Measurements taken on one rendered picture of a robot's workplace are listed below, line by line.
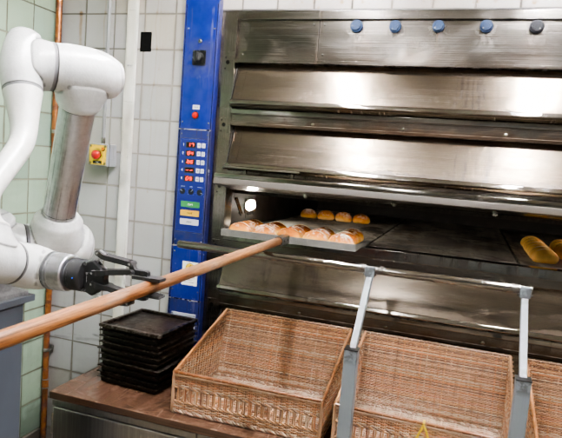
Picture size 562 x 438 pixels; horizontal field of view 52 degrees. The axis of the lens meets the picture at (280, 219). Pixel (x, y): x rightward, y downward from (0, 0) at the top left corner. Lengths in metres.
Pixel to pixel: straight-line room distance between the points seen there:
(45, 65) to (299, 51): 1.11
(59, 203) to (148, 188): 0.81
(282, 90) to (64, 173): 0.98
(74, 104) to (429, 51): 1.31
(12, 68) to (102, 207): 1.24
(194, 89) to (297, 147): 0.51
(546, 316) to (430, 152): 0.74
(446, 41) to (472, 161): 0.46
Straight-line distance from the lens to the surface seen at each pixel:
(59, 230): 1.93
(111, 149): 2.70
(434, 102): 2.27
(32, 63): 1.67
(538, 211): 2.13
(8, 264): 1.37
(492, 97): 2.28
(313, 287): 2.38
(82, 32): 2.90
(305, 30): 2.44
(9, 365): 2.06
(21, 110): 1.62
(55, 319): 1.06
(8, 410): 2.12
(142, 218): 2.67
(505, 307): 2.32
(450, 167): 2.26
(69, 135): 1.79
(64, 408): 2.39
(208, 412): 2.13
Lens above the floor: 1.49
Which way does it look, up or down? 6 degrees down
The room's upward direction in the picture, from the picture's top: 4 degrees clockwise
